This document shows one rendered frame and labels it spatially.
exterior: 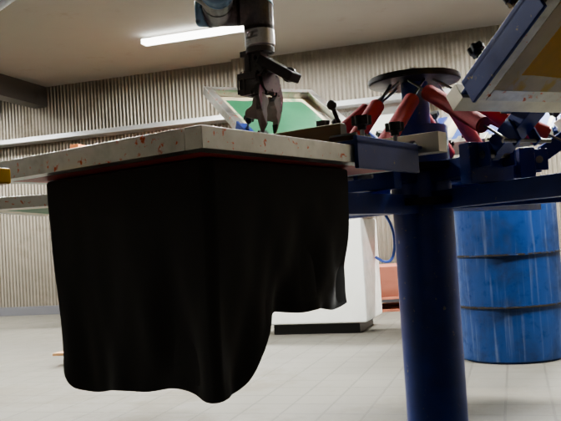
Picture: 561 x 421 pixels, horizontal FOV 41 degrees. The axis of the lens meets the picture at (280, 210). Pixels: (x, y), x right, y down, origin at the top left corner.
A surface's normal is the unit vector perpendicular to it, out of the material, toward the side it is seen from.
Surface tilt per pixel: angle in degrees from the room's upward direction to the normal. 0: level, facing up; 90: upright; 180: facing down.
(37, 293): 90
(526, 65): 148
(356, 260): 90
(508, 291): 90
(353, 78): 90
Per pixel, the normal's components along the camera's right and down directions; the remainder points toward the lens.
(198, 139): -0.58, 0.00
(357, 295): -0.31, -0.02
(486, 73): -0.91, 0.04
